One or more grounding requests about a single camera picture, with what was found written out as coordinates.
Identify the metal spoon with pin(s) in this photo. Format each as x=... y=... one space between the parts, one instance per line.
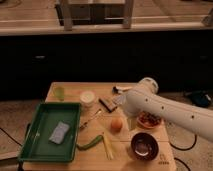
x=84 y=125

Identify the dark brown bowl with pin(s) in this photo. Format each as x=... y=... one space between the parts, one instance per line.
x=144 y=146

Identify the green plastic tray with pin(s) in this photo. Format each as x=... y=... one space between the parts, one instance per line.
x=38 y=147

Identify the green translucent cup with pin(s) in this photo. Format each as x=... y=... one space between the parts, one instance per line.
x=59 y=93

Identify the blue sponge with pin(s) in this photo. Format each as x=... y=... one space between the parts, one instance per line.
x=59 y=133

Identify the orange bowl with food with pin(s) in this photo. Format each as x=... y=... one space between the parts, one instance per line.
x=148 y=121

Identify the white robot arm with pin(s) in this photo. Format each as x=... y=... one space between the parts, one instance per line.
x=143 y=97

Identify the white paper cup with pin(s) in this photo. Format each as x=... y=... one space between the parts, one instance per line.
x=87 y=98

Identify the dark rectangular block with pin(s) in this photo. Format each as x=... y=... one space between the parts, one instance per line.
x=109 y=105

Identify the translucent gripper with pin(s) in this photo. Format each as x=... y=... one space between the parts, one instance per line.
x=132 y=122

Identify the orange apple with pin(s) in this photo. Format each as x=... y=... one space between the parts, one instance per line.
x=116 y=124

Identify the yellow stick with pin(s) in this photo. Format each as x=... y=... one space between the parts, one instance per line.
x=108 y=147

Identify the wooden stool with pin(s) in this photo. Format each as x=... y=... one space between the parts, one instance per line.
x=91 y=13

